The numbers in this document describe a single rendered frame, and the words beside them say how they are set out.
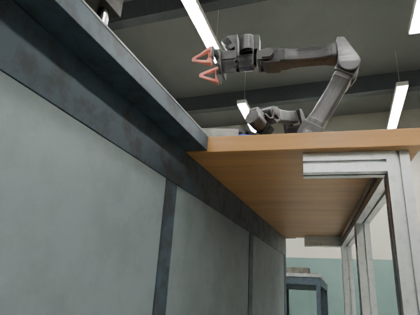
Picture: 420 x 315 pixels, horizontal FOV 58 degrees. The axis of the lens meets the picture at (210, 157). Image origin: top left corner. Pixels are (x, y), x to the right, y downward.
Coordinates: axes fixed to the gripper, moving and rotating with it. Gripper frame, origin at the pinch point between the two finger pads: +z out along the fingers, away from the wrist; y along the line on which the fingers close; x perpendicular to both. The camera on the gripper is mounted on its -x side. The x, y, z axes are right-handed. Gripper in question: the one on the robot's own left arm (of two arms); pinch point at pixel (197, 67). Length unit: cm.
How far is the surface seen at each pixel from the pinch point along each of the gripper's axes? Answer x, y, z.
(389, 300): 63, -657, -177
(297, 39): -310, -390, -37
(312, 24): -310, -360, -60
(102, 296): 76, 53, -4
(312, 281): 49, -384, -42
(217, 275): 70, 4, -11
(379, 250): -25, -658, -170
